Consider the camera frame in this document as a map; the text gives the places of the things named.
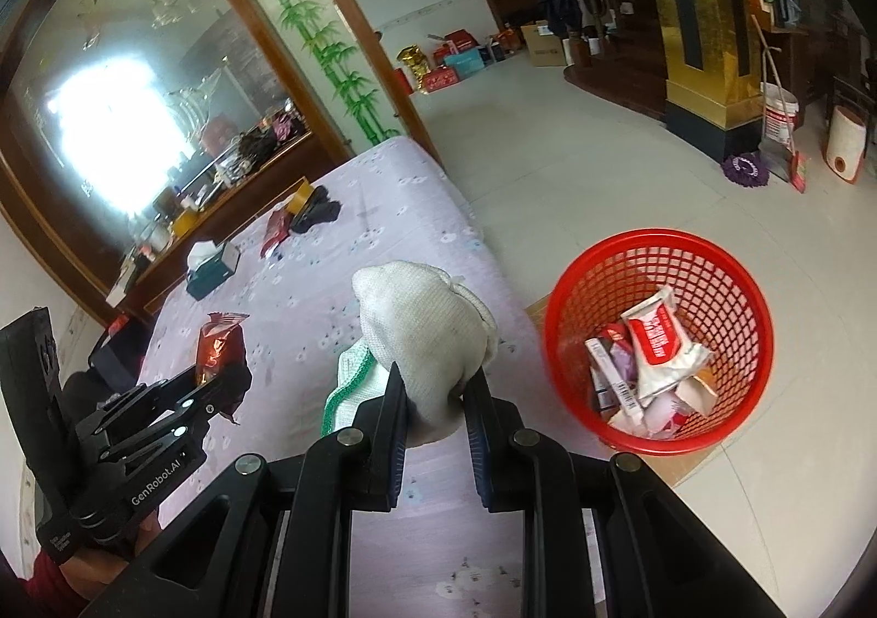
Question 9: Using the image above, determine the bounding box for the dark red packet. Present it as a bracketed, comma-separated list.
[260, 207, 292, 259]

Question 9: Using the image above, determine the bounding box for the gold pillar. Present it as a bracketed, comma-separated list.
[623, 0, 765, 160]

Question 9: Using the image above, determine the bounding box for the wooden shelf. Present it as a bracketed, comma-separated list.
[743, 0, 830, 108]

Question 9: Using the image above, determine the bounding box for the wooden framed mirror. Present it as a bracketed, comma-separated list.
[0, 0, 357, 318]

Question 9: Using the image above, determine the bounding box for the purple mop head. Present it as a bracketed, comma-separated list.
[722, 151, 770, 189]

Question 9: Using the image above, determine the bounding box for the teal tissue box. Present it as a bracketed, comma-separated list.
[185, 240, 240, 301]

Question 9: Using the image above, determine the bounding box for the gold foil bag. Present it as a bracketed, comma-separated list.
[398, 44, 432, 95]

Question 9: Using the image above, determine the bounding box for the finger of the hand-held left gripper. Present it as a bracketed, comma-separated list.
[99, 363, 254, 468]
[72, 364, 213, 437]

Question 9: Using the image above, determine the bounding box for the shiny red snack packet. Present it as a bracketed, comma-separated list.
[195, 311, 251, 427]

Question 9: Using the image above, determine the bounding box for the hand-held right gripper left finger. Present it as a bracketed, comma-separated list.
[75, 363, 410, 618]

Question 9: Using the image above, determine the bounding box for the pile of gift boxes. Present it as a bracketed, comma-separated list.
[411, 27, 525, 95]

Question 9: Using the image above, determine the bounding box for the wooden sideboard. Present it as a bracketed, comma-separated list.
[102, 131, 323, 324]

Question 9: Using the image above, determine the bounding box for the purple floral tablecloth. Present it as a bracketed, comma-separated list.
[137, 135, 611, 618]

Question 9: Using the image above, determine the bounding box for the broom with red head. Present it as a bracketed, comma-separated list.
[750, 14, 808, 194]

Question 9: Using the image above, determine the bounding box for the white paper roll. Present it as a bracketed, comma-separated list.
[822, 107, 868, 184]

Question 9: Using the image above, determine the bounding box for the dark jacket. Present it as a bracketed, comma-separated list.
[536, 0, 583, 37]

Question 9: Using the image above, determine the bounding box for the person's left forearm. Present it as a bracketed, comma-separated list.
[0, 546, 134, 618]

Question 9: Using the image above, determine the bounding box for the black case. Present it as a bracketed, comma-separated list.
[88, 317, 153, 390]

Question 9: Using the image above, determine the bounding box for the red plastic mesh basket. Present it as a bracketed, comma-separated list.
[541, 229, 775, 456]

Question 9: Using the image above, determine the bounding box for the white plastic bucket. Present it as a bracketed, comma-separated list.
[759, 82, 800, 146]

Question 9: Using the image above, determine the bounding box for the wooden staircase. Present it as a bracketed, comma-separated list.
[562, 0, 669, 119]

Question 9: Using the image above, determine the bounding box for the white cotton glove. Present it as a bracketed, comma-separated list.
[322, 260, 498, 448]

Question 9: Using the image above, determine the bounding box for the blue white carton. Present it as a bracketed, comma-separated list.
[584, 334, 635, 414]

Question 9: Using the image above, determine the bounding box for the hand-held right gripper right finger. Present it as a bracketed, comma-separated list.
[462, 368, 785, 618]

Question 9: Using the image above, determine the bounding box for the green bamboo wall decal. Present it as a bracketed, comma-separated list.
[243, 0, 402, 146]

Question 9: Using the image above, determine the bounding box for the brown cardboard box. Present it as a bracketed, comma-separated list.
[521, 21, 568, 67]

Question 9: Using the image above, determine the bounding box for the black pouch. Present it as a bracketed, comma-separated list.
[288, 199, 342, 236]

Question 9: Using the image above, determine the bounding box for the white red wipes packet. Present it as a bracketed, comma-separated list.
[622, 285, 714, 400]

